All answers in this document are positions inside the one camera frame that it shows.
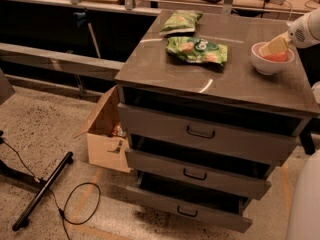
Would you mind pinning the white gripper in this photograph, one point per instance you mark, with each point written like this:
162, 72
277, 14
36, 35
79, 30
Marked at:
299, 34

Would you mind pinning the white ceramic bowl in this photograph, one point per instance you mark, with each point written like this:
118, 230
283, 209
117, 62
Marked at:
269, 67

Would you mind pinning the red apple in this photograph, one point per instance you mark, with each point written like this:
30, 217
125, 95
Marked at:
278, 57

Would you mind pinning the green chip bag front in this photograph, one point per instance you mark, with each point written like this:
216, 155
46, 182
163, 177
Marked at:
197, 50

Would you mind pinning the green chip bag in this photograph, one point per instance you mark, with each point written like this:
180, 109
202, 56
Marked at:
181, 21
197, 50

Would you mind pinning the grey drawer cabinet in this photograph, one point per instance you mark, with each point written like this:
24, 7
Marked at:
233, 94

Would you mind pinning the top grey drawer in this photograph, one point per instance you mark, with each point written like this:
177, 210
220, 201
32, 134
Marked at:
207, 136

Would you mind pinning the grey drawer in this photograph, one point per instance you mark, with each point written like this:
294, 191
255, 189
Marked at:
207, 136
189, 210
203, 176

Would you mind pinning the green chip bag rear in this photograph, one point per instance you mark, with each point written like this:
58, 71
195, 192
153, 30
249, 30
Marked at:
181, 21

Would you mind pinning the middle grey drawer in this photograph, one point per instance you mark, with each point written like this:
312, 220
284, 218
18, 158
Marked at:
203, 176

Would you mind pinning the snack packet in box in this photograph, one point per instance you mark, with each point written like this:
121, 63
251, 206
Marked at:
118, 131

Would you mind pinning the bottom grey drawer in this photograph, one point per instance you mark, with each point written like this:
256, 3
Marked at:
189, 210

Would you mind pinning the cardboard box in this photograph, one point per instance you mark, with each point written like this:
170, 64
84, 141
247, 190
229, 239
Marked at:
104, 150

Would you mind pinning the black stand leg bar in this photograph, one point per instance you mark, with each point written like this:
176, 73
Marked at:
23, 220

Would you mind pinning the grey metal rail beam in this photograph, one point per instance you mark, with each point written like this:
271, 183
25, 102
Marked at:
58, 61

